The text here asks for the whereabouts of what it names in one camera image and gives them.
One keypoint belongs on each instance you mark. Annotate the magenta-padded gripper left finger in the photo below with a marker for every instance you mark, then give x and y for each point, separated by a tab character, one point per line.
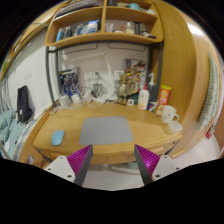
61	166

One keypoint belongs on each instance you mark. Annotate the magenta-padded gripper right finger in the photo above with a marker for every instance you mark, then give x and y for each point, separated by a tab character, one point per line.
164	166

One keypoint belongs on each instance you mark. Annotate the light blue computer mouse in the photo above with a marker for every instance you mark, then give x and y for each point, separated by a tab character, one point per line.
57	137

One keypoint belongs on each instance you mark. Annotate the grey mouse pad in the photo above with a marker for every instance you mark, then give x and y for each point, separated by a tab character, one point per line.
106	130

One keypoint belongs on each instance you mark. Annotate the clear plastic cup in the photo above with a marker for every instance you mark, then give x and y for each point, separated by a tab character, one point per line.
175	127

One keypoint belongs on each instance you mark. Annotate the white mug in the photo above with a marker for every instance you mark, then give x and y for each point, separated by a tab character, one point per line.
168	114

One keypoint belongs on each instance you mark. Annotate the teal and plaid bedding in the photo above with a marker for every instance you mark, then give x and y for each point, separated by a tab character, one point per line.
10	130

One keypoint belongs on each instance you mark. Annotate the clear plastic container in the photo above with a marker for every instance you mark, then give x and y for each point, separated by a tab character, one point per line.
63	100

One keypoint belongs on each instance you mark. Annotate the red and yellow snack can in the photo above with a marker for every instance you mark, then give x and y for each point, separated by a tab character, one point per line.
163	98

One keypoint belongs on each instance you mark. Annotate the white charger block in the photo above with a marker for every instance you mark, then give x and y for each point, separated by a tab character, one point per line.
76	97

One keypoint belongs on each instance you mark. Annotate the white pump lotion bottle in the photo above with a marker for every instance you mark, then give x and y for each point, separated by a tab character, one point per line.
143	99

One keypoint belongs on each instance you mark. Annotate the black backpack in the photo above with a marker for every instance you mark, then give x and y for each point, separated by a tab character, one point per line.
24	105

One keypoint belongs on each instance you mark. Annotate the small white desk clock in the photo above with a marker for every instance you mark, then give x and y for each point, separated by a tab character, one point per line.
130	102

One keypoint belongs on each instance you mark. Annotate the metal cup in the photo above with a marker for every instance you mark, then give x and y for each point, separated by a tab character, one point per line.
97	90

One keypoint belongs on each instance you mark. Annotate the robot model kit box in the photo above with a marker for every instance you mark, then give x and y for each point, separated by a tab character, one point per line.
69	81

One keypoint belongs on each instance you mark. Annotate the person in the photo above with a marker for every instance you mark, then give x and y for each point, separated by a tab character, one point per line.
210	93

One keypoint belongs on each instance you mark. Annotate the tan robot figurine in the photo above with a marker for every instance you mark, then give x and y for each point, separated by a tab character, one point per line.
124	88

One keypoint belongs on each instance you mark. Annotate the wooden shelf unit with items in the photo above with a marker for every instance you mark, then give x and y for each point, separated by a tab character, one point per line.
103	38

